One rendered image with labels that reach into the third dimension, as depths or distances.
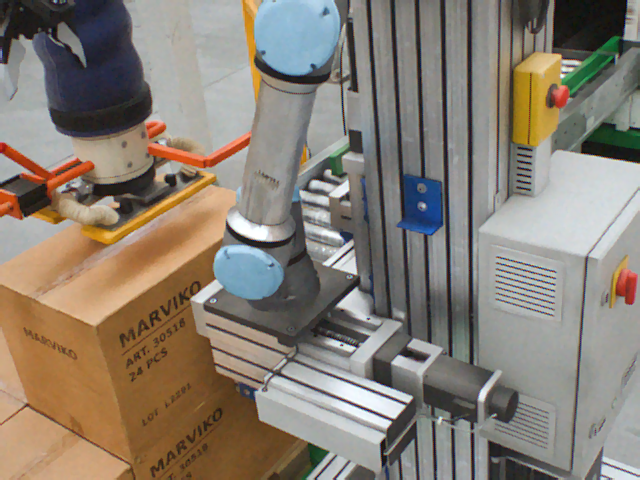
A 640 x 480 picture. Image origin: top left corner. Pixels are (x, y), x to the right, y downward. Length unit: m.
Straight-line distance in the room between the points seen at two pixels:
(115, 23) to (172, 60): 1.60
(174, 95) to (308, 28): 2.34
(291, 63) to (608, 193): 0.62
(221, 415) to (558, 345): 1.07
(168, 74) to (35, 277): 1.59
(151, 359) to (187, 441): 0.30
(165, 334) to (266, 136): 0.82
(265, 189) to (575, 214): 0.52
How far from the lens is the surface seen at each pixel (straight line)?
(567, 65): 4.14
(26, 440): 2.25
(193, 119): 3.54
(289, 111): 1.26
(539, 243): 1.38
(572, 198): 1.52
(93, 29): 1.82
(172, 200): 1.97
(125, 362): 1.94
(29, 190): 1.85
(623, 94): 4.07
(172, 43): 3.41
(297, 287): 1.57
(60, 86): 1.88
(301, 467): 2.69
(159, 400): 2.06
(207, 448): 2.27
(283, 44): 1.20
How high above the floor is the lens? 1.95
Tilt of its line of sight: 31 degrees down
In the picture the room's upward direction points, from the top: 6 degrees counter-clockwise
